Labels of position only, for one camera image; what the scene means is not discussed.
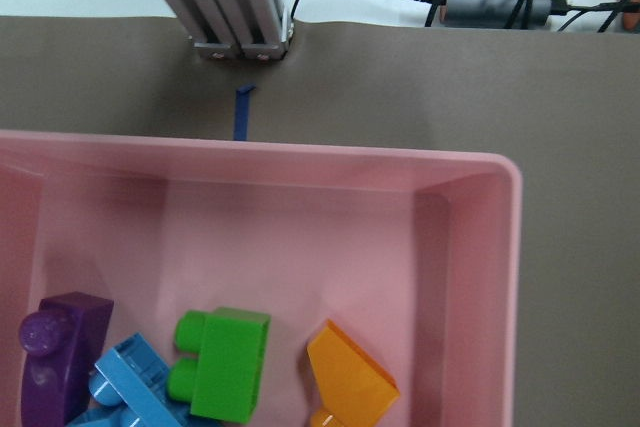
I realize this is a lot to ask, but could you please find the pink plastic box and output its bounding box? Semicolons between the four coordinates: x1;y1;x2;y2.
1;130;522;426

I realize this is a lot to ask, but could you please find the long blue block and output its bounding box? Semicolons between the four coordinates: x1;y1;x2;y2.
69;333;190;426

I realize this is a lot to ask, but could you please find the purple block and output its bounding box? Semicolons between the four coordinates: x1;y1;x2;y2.
18;291;114;426

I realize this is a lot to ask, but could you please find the green block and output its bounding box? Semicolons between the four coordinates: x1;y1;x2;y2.
167;307;271;424

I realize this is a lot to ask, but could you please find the orange block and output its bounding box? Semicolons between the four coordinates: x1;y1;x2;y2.
307;320;400;426

